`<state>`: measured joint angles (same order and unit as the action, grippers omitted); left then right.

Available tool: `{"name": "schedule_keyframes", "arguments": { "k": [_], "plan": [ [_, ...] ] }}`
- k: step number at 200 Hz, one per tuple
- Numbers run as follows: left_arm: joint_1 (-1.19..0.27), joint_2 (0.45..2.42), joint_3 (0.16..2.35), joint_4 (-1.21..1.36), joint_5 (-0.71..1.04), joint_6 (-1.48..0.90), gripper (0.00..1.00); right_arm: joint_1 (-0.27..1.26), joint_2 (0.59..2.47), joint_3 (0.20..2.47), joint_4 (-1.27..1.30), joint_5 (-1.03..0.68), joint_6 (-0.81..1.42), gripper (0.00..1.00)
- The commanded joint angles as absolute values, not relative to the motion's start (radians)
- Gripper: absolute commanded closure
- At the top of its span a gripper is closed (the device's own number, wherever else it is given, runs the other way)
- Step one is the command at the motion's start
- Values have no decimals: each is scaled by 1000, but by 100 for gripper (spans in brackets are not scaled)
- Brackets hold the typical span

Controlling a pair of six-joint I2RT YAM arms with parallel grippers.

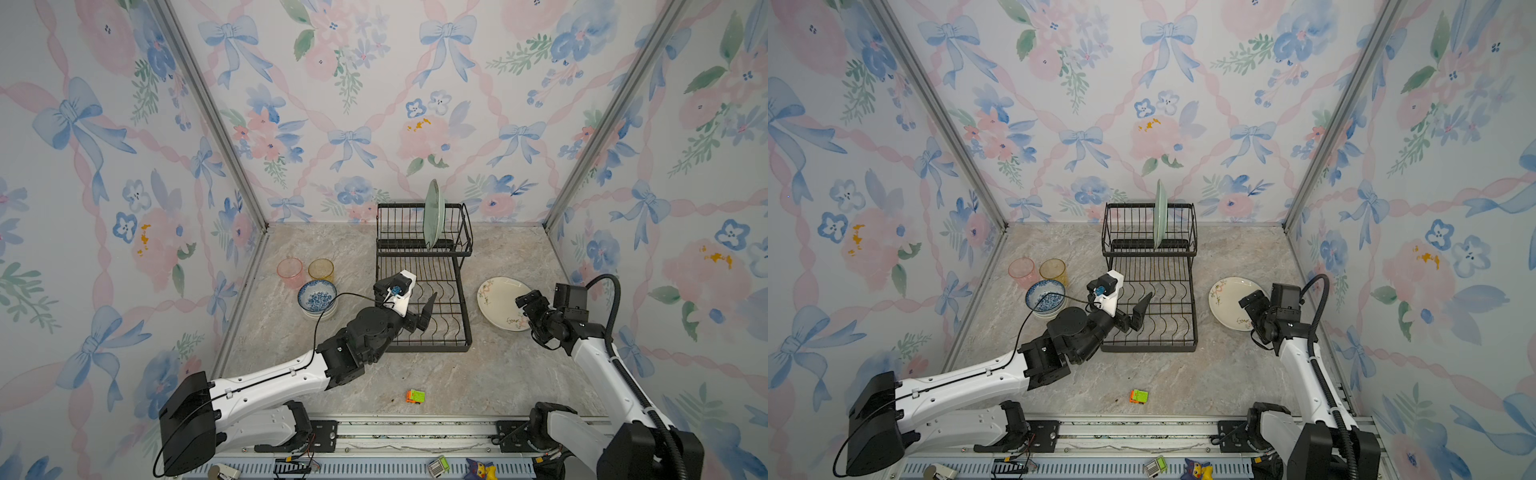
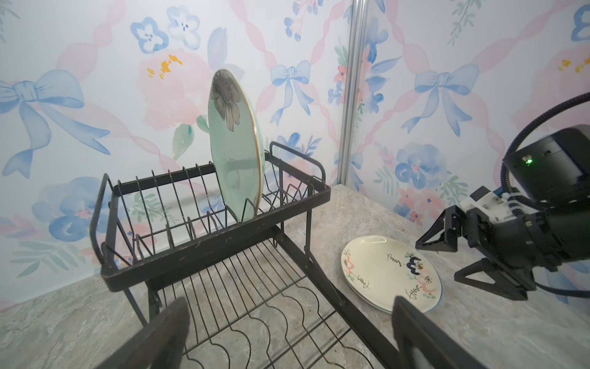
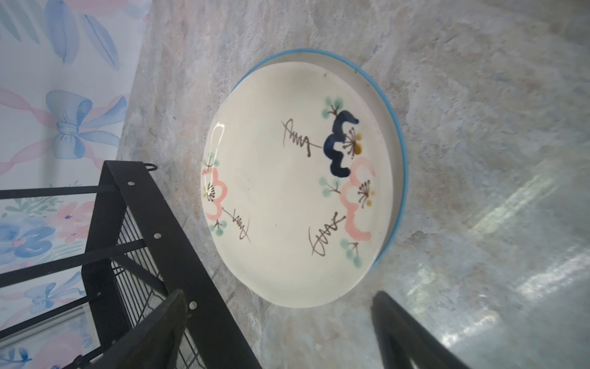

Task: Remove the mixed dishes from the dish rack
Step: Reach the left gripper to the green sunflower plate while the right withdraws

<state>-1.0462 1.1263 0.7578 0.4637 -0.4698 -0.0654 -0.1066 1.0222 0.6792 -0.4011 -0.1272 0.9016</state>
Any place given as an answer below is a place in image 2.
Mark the black wire dish rack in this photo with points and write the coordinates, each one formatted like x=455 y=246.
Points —
x=256 y=294

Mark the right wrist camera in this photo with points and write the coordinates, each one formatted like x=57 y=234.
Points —
x=493 y=207

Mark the cream plate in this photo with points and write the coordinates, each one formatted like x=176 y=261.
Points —
x=381 y=259

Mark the green plate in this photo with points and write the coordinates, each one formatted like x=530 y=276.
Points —
x=236 y=146

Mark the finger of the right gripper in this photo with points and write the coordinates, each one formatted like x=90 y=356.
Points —
x=443 y=235
x=503 y=284

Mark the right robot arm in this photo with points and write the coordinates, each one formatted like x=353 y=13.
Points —
x=553 y=171

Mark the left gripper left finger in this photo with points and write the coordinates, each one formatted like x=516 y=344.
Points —
x=160 y=344

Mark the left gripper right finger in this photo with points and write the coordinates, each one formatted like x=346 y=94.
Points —
x=422 y=344

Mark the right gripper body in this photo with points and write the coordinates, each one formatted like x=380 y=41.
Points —
x=522 y=243

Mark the white plate with blue rim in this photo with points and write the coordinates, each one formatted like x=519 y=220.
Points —
x=425 y=297

